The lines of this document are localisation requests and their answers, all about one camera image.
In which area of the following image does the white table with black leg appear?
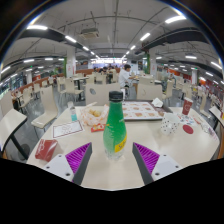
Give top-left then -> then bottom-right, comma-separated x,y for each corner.
208,104 -> 224,129
0,108 -> 29,161

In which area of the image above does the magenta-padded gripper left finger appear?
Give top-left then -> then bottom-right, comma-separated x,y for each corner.
41,142 -> 94,186

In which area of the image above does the person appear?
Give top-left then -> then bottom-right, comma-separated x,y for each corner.
118,63 -> 134,88

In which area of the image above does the flat round red coaster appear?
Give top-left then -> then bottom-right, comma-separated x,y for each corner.
182,124 -> 195,135

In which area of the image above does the white black-dotted mug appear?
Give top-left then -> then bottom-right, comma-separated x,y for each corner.
160,112 -> 181,135

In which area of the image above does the ceiling air conditioner unit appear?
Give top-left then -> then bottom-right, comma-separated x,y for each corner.
79,27 -> 100,39

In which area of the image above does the group of ceiling lights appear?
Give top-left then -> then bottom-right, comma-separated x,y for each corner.
0,14 -> 224,84

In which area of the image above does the red napkin packet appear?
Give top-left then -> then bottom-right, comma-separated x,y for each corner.
34,138 -> 59,163

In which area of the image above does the white card with red border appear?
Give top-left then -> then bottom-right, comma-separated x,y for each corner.
52,119 -> 84,139

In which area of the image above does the beige plastic chair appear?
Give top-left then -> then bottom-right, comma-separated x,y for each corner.
84,82 -> 122,107
136,83 -> 164,102
30,85 -> 59,131

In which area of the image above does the green plastic drink bottle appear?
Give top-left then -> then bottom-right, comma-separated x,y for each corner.
102,90 -> 128,160

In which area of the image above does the group of beige chairs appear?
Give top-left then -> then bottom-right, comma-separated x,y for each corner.
0,68 -> 224,116

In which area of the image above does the colourful printed leaflet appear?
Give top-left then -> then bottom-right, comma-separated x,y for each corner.
179,113 -> 214,134

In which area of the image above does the red paper cup with lid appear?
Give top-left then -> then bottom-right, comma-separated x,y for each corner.
181,97 -> 194,117

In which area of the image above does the small red sauce packet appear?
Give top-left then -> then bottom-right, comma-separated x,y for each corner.
90,123 -> 107,133

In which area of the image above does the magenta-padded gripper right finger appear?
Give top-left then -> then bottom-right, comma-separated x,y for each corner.
131,142 -> 184,186

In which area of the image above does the white paper napkin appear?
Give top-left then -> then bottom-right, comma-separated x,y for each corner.
151,97 -> 164,108

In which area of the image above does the printed paper tray liner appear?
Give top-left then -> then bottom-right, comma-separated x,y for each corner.
121,102 -> 164,119

